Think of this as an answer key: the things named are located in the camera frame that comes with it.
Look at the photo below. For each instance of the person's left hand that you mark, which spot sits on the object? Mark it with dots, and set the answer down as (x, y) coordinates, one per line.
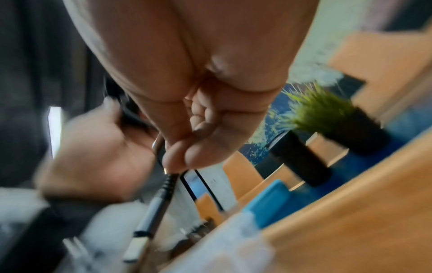
(94, 160)

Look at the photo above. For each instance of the person's right hand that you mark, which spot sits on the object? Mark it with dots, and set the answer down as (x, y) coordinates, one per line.
(189, 53)

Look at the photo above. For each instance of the clear plastic organizer box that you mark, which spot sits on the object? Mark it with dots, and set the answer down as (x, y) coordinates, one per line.
(229, 245)

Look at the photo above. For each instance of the long ceiling light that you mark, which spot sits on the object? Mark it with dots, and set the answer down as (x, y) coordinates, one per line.
(55, 133)

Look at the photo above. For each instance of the black left wristband with markers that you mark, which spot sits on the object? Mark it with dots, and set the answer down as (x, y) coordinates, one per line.
(50, 240)

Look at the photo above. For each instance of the dark brown leather case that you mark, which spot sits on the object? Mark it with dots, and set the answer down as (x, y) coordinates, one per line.
(199, 232)

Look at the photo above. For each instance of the tall orange chair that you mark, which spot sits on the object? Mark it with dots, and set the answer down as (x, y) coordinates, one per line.
(241, 176)

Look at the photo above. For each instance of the green potted plant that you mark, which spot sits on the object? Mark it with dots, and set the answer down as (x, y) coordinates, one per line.
(324, 112)

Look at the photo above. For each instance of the black cylinder pot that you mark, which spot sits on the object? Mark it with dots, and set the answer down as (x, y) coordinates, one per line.
(300, 160)

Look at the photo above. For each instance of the black door frame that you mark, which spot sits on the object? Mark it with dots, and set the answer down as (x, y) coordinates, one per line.
(211, 194)

